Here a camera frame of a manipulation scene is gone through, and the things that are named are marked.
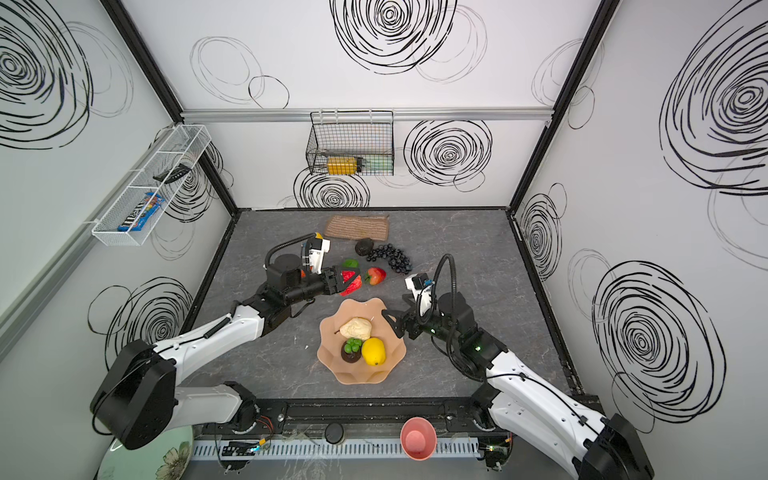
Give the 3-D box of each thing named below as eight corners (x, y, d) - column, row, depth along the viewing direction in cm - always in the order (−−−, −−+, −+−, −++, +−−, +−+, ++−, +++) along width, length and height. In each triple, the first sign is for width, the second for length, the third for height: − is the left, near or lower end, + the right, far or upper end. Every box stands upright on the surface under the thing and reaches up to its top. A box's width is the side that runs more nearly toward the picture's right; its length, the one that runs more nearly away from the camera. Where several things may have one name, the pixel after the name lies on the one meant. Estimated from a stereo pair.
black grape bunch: (368, 261, 106) (368, 255, 103) (378, 245, 110) (378, 239, 108) (407, 277, 102) (408, 271, 99) (416, 260, 106) (417, 254, 103)
